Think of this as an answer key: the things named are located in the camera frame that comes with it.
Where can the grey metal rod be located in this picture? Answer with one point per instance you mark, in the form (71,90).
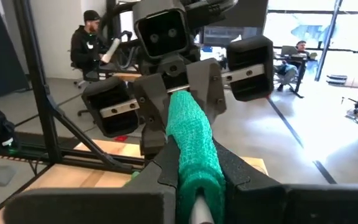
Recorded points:
(201,214)

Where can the black metal rig frame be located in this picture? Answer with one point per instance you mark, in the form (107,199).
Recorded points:
(39,93)

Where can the black office chair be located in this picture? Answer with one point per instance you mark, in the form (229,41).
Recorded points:
(90,74)

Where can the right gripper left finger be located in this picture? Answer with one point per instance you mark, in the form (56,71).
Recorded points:
(89,205)

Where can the teal elastic bandage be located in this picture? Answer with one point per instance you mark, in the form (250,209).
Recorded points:
(194,140)

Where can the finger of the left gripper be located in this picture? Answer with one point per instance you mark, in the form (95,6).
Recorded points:
(208,84)
(152,102)

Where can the person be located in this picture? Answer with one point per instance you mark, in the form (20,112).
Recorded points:
(84,46)
(300,48)

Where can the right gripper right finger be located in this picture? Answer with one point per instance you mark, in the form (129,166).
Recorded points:
(291,205)

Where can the white foam roll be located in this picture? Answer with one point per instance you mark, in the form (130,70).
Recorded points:
(110,51)

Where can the grey laptop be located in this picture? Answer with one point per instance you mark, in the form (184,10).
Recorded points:
(288,50)

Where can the large black screen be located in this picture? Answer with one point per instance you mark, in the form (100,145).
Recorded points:
(250,15)

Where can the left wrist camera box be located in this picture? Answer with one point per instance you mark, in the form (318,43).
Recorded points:
(163,34)

